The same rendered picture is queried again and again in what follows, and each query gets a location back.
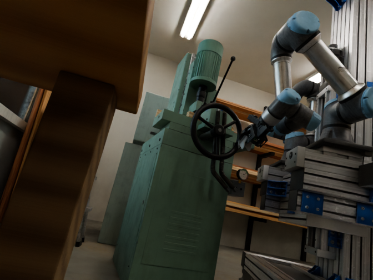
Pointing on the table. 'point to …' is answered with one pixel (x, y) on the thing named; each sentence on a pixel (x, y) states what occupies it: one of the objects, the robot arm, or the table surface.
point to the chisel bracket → (195, 106)
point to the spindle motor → (207, 65)
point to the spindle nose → (201, 93)
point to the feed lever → (225, 76)
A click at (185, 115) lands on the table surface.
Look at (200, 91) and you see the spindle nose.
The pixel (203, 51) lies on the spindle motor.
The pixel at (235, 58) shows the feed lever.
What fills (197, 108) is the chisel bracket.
